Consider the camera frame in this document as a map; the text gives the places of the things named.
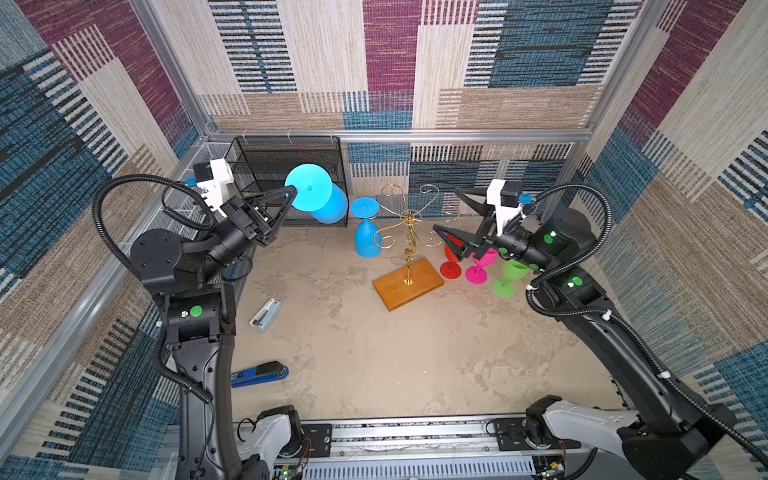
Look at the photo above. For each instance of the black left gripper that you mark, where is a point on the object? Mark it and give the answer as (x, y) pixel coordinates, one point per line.
(253, 223)

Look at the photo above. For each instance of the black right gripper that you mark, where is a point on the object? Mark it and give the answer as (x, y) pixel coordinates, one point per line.
(488, 237)

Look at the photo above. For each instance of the red wine glass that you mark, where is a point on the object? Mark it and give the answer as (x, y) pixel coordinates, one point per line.
(451, 269)

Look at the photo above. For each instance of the blue wine glass front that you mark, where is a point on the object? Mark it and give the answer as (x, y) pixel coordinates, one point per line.
(317, 194)

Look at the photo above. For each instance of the blue wine glass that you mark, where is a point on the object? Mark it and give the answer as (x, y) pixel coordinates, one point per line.
(367, 240)
(317, 194)

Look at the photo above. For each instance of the magenta wine glass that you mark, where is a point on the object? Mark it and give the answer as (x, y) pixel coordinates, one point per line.
(477, 274)

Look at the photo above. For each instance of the green wine glass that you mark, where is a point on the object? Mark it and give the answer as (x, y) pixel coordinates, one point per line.
(512, 272)

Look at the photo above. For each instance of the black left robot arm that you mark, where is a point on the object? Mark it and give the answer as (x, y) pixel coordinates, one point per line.
(199, 328)

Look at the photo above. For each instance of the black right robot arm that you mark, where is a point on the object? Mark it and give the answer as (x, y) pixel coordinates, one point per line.
(668, 427)

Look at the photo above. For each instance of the wooden rack base board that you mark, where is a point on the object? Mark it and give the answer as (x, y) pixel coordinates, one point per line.
(406, 284)

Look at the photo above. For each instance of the light blue stapler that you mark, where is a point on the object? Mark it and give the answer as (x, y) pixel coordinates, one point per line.
(266, 315)

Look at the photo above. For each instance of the blue black stapler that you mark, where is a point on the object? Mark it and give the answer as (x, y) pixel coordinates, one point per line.
(264, 373)

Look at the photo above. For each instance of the black mesh wall shelf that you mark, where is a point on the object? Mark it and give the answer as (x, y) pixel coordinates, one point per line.
(261, 164)

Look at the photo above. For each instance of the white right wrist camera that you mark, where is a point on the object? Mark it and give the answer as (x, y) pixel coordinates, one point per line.
(510, 204)

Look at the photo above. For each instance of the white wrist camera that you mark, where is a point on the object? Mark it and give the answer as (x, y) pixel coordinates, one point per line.
(510, 204)
(215, 181)

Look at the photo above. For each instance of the gold wire glass rack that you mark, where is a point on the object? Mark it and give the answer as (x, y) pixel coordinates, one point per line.
(408, 217)

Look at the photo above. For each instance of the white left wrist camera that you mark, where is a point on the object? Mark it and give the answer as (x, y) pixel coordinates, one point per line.
(215, 181)

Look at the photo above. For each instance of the white mesh wall basket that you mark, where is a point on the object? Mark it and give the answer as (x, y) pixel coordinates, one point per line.
(162, 228)

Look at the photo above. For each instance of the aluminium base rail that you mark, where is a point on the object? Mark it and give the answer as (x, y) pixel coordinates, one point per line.
(432, 447)

